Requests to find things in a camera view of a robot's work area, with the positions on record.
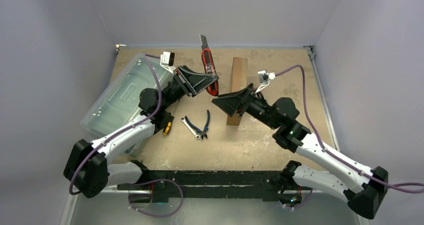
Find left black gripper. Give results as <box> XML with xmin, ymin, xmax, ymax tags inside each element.
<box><xmin>160</xmin><ymin>65</ymin><xmax>218</xmax><ymax>111</ymax></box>

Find red utility knife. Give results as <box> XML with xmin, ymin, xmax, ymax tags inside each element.
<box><xmin>199</xmin><ymin>34</ymin><xmax>219</xmax><ymax>97</ymax></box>

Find brown cardboard express box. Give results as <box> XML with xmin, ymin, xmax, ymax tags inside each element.
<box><xmin>226</xmin><ymin>57</ymin><xmax>248</xmax><ymax>126</ymax></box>

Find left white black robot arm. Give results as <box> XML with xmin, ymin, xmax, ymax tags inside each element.
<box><xmin>63</xmin><ymin>65</ymin><xmax>219</xmax><ymax>198</ymax></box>

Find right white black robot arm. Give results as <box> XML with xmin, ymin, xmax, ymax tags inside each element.
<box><xmin>211</xmin><ymin>84</ymin><xmax>389</xmax><ymax>220</ymax></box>

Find silver wrench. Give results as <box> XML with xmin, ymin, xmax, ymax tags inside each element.
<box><xmin>180</xmin><ymin>117</ymin><xmax>201</xmax><ymax>140</ymax></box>

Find yellow black screwdriver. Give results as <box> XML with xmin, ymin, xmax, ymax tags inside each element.
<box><xmin>162</xmin><ymin>100</ymin><xmax>180</xmax><ymax>136</ymax></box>

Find clear plastic storage bin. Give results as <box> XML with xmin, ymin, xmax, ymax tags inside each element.
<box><xmin>80</xmin><ymin>52</ymin><xmax>172</xmax><ymax>142</ymax></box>

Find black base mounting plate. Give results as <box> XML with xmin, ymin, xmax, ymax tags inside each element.
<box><xmin>117</xmin><ymin>170</ymin><xmax>307</xmax><ymax>207</ymax></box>

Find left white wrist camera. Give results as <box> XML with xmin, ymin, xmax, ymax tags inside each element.
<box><xmin>160</xmin><ymin>51</ymin><xmax>176</xmax><ymax>74</ymax></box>

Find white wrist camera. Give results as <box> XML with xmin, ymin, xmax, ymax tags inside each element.
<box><xmin>160</xmin><ymin>51</ymin><xmax>176</xmax><ymax>74</ymax></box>
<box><xmin>255</xmin><ymin>70</ymin><xmax>276</xmax><ymax>94</ymax></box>

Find blue handled pliers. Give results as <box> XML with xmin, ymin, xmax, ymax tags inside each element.
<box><xmin>184</xmin><ymin>109</ymin><xmax>211</xmax><ymax>141</ymax></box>

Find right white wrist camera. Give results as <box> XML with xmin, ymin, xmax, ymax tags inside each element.
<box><xmin>255</xmin><ymin>70</ymin><xmax>276</xmax><ymax>94</ymax></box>

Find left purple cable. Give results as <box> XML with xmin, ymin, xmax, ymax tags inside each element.
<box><xmin>68</xmin><ymin>53</ymin><xmax>184</xmax><ymax>218</ymax></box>

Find purple cable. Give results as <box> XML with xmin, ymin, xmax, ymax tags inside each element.
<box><xmin>68</xmin><ymin>53</ymin><xmax>184</xmax><ymax>218</ymax></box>
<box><xmin>274</xmin><ymin>64</ymin><xmax>424</xmax><ymax>211</ymax></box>

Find aluminium frame rail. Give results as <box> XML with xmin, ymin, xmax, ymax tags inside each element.
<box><xmin>59</xmin><ymin>169</ymin><xmax>370</xmax><ymax>225</ymax></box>

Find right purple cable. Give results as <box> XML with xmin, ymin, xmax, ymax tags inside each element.
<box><xmin>274</xmin><ymin>64</ymin><xmax>424</xmax><ymax>211</ymax></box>

